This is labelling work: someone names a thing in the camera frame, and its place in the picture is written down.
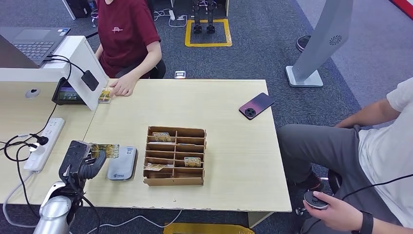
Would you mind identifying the person's left hand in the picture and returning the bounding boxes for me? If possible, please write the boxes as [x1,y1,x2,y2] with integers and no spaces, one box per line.
[109,75,136,98]
[302,191,364,232]

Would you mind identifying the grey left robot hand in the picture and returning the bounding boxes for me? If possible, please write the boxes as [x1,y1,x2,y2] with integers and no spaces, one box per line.
[69,150,107,188]

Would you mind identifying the printed ID card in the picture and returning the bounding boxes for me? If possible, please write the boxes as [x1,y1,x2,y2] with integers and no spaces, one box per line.
[90,144,120,159]

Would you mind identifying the handheld wired controller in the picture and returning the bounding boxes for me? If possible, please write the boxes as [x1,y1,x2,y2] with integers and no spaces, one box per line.
[303,191,330,211]

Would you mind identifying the grey card reader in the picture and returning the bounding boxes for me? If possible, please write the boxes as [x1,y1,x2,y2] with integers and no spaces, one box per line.
[107,147,139,181]

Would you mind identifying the person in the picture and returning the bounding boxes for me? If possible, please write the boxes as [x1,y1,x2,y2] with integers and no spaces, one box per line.
[277,77,413,234]
[94,0,167,98]

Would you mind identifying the printed hotel key card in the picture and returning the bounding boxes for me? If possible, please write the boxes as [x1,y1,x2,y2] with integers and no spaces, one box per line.
[152,132,172,143]
[184,157,202,168]

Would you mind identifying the stack of printed cards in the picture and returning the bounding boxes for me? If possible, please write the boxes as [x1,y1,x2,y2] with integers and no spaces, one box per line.
[97,87,114,104]

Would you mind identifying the black wristwatch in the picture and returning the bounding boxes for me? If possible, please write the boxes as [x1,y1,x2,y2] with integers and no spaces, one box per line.
[358,211,374,234]

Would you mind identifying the black power adapter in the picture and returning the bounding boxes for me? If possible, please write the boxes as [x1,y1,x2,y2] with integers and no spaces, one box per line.
[80,70,100,92]

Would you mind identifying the chrome stool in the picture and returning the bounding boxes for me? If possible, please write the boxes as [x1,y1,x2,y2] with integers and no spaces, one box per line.
[295,169,343,216]

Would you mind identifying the black tablet terminal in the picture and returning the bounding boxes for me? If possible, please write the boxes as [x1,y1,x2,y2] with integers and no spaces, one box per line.
[51,77,86,106]

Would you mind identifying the black power plug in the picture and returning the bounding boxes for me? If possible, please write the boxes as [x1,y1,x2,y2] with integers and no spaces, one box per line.
[30,134,50,147]

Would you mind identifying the white reception counter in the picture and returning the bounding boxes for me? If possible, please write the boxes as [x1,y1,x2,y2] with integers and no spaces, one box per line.
[0,35,110,112]

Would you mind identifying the cardboard slotted organizer box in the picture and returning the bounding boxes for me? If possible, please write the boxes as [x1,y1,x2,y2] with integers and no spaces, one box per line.
[143,126,207,187]

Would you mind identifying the white table leg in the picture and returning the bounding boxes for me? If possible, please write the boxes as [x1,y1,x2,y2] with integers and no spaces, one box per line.
[247,211,275,229]

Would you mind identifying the black computer tower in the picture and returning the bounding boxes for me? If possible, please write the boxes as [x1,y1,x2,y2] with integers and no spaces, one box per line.
[66,0,93,19]

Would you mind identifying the white desk leg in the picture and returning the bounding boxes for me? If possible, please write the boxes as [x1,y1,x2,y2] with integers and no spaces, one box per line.
[62,0,78,20]

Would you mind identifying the yellow floor tape square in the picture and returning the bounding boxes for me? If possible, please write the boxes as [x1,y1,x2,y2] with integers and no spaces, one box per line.
[184,19,233,48]

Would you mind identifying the grey laptop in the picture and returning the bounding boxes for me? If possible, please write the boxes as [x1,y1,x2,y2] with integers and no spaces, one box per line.
[0,26,72,69]

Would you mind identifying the black robot legs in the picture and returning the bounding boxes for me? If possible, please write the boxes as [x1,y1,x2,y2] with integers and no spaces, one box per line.
[192,0,216,35]

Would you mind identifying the purple smartphone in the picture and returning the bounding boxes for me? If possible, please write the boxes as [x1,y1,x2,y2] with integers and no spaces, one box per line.
[239,93,275,121]

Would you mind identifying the black round base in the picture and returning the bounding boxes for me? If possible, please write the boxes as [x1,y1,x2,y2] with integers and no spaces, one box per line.
[295,35,312,53]

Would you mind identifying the silver kiosk stand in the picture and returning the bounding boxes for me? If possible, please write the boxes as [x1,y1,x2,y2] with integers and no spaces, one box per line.
[285,0,354,88]

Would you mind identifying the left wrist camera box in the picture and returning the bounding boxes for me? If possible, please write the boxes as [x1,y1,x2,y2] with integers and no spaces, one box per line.
[59,140,92,183]

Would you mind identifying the black camera cable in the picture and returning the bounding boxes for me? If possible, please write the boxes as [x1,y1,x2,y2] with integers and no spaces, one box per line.
[66,175,101,234]

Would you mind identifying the black adapter cable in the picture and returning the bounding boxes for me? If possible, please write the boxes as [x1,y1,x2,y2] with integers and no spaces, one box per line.
[43,55,86,81]

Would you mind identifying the thin black controller cable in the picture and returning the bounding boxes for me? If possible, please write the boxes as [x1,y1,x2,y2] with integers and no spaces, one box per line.
[299,174,413,234]

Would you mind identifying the thin white cable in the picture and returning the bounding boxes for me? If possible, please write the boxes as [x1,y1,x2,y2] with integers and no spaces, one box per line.
[85,210,183,234]

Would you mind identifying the black power cable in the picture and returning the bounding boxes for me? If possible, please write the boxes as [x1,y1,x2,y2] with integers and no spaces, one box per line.
[0,103,58,218]

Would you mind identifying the white floor cable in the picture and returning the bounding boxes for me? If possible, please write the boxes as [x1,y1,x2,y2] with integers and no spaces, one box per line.
[153,9,188,28]

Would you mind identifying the white power strip cable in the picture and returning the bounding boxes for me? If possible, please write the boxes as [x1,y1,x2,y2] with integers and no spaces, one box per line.
[2,171,37,228]

